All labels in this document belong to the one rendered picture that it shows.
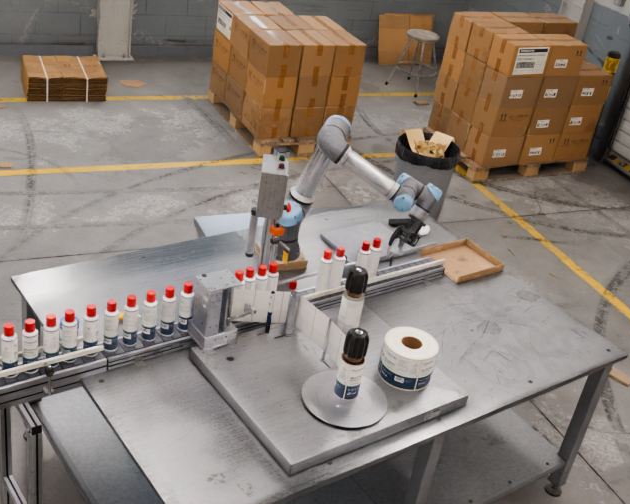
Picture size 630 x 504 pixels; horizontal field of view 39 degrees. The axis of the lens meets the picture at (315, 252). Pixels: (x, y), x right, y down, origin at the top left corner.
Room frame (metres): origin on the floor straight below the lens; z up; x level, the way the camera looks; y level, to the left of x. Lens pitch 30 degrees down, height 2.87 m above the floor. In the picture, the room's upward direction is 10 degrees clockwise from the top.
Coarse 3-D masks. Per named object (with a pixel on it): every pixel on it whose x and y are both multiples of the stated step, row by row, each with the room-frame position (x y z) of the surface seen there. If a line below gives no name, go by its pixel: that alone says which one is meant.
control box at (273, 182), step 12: (264, 156) 3.07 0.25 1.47; (276, 156) 3.08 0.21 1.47; (264, 168) 2.96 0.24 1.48; (276, 168) 2.98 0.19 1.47; (288, 168) 3.01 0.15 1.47; (264, 180) 2.93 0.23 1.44; (276, 180) 2.93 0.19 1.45; (264, 192) 2.93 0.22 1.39; (276, 192) 2.93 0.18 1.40; (264, 204) 2.93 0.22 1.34; (276, 204) 2.93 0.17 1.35; (264, 216) 2.93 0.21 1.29; (276, 216) 2.93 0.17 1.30
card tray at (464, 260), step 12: (456, 240) 3.81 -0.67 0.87; (468, 240) 3.85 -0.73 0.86; (432, 252) 3.71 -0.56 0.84; (444, 252) 3.74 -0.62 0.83; (456, 252) 3.76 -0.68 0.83; (468, 252) 3.78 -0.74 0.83; (480, 252) 3.78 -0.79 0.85; (444, 264) 3.62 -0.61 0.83; (456, 264) 3.64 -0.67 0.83; (468, 264) 3.66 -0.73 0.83; (480, 264) 3.68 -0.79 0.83; (492, 264) 3.70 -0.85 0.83; (456, 276) 3.53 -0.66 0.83; (468, 276) 3.51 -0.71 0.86; (480, 276) 3.57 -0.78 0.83
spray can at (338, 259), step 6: (336, 252) 3.16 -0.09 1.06; (342, 252) 3.15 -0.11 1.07; (336, 258) 3.14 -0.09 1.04; (342, 258) 3.15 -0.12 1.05; (336, 264) 3.14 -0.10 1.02; (342, 264) 3.14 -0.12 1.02; (336, 270) 3.14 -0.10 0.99; (342, 270) 3.15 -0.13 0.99; (330, 276) 3.15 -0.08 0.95; (336, 276) 3.14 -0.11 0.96; (330, 282) 3.14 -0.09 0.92; (336, 282) 3.14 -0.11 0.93; (330, 288) 3.14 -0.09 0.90
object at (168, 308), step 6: (168, 288) 2.65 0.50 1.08; (174, 288) 2.66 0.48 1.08; (168, 294) 2.64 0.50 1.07; (162, 300) 2.64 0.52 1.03; (168, 300) 2.63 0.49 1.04; (174, 300) 2.64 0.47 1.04; (162, 306) 2.64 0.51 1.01; (168, 306) 2.63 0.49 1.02; (174, 306) 2.65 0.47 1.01; (162, 312) 2.64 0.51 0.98; (168, 312) 2.63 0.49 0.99; (174, 312) 2.65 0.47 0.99; (162, 318) 2.64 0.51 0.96; (168, 318) 2.63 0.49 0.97; (174, 318) 2.65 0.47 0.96; (162, 324) 2.63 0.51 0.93; (168, 324) 2.63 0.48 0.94; (162, 330) 2.63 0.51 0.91; (168, 330) 2.63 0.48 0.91; (162, 336) 2.63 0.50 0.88; (168, 336) 2.63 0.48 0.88
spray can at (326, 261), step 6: (324, 252) 3.12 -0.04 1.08; (330, 252) 3.11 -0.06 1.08; (324, 258) 3.11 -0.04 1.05; (330, 258) 3.11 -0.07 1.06; (324, 264) 3.10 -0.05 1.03; (330, 264) 3.10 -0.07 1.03; (324, 270) 3.10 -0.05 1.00; (330, 270) 3.11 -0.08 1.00; (318, 276) 3.11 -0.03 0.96; (324, 276) 3.10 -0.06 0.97; (318, 282) 3.10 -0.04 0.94; (324, 282) 3.10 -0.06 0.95; (318, 288) 3.10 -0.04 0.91; (324, 288) 3.10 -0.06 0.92
